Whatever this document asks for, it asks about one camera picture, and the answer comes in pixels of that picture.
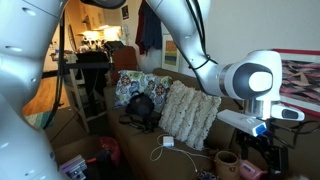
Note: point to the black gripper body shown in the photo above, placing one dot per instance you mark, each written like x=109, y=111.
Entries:
x=263, y=140

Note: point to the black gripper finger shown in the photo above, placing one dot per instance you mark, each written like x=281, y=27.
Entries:
x=244, y=146
x=280, y=161

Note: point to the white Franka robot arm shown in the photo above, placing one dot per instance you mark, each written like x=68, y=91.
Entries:
x=20, y=100

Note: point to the white fluffy toy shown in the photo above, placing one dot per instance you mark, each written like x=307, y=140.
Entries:
x=298, y=178

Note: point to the white shaggy pillow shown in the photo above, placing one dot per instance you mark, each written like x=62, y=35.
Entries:
x=190, y=113

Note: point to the red framed picture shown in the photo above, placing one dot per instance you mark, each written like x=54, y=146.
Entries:
x=300, y=80

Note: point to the white power adapter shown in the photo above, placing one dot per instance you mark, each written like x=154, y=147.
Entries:
x=168, y=141

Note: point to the brown leather sofa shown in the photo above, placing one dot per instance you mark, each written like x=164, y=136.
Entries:
x=160, y=156

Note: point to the colourful floral pillow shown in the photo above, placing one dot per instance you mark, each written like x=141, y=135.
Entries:
x=150, y=86

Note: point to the black backpack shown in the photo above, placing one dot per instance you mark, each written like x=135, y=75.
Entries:
x=140, y=105

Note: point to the small striped framed picture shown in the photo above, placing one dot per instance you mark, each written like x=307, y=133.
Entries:
x=170, y=53

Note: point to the red woven basket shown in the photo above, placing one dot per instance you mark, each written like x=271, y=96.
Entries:
x=111, y=150

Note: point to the dark hanging jacket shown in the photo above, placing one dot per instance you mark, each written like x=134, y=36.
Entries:
x=150, y=26

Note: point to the purple white device box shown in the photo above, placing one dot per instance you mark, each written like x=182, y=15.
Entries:
x=73, y=168

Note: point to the brown leather ottoman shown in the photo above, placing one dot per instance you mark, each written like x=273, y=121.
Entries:
x=71, y=140

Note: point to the white legged stand table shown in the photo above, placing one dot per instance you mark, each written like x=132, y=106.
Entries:
x=76, y=86

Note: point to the teal rug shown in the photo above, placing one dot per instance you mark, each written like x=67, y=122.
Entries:
x=38, y=119

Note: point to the black Sony camera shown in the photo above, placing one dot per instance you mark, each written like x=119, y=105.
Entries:
x=148, y=124

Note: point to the small black wall poster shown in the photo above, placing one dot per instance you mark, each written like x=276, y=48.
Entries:
x=125, y=12

